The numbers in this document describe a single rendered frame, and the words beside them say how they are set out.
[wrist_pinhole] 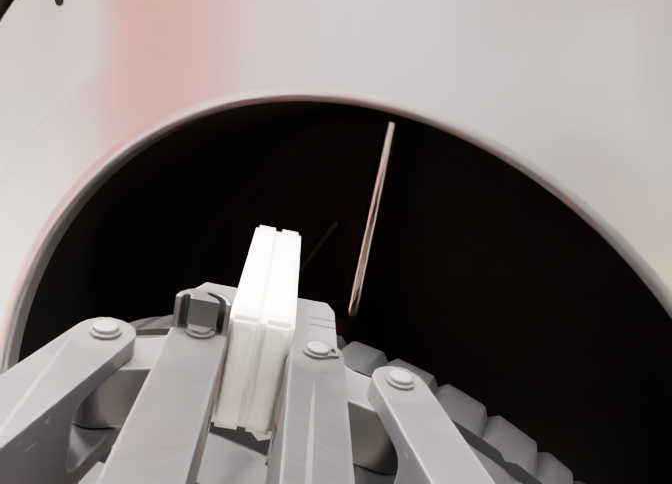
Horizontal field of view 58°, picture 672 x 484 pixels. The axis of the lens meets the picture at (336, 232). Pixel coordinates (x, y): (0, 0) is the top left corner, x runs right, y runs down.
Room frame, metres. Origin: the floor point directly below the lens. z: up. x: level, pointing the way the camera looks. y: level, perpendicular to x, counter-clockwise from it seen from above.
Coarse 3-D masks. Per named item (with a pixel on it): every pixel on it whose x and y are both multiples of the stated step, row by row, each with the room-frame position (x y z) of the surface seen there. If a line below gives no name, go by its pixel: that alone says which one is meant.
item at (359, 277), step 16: (384, 128) 0.77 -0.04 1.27; (384, 144) 0.77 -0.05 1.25; (384, 160) 0.77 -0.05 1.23; (384, 176) 0.77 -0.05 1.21; (384, 192) 0.77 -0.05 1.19; (368, 208) 0.77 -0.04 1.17; (368, 224) 0.77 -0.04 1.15; (368, 240) 0.77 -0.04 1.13; (368, 256) 0.77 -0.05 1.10; (368, 272) 0.77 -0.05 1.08; (352, 288) 0.77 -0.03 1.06; (352, 304) 0.76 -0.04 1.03; (336, 320) 0.75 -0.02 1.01; (352, 320) 0.75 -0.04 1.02; (368, 320) 0.76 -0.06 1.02; (352, 336) 0.74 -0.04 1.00; (368, 336) 0.76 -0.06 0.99
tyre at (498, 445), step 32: (160, 320) 0.37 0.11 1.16; (352, 352) 0.33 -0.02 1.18; (448, 384) 0.32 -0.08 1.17; (448, 416) 0.29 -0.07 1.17; (480, 416) 0.30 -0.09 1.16; (224, 448) 0.22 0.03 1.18; (256, 448) 0.23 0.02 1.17; (480, 448) 0.28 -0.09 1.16; (512, 448) 0.29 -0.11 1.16; (96, 480) 0.19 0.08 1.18; (224, 480) 0.20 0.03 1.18; (256, 480) 0.21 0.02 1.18; (512, 480) 0.27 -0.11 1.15; (544, 480) 0.27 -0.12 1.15
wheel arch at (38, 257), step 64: (192, 128) 0.60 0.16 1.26; (256, 128) 0.75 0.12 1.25; (320, 128) 0.84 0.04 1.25; (448, 128) 0.47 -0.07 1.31; (128, 192) 0.68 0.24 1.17; (192, 192) 0.83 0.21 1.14; (256, 192) 0.88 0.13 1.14; (320, 192) 0.85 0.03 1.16; (448, 192) 0.78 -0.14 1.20; (512, 192) 0.76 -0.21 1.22; (64, 256) 0.66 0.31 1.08; (128, 256) 0.79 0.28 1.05; (192, 256) 0.91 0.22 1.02; (320, 256) 0.84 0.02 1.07; (384, 256) 0.81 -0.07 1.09; (448, 256) 0.78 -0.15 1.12; (512, 256) 0.75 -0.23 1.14; (576, 256) 0.72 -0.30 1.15; (640, 256) 0.41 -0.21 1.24; (64, 320) 0.71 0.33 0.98; (128, 320) 0.84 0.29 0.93; (384, 320) 0.80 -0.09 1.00; (448, 320) 0.77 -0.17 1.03; (512, 320) 0.74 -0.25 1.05; (576, 320) 0.72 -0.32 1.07; (640, 320) 0.69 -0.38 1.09; (512, 384) 0.74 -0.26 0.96; (576, 384) 0.71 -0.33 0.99; (640, 384) 0.69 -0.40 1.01; (576, 448) 0.70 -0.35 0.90; (640, 448) 0.68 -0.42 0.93
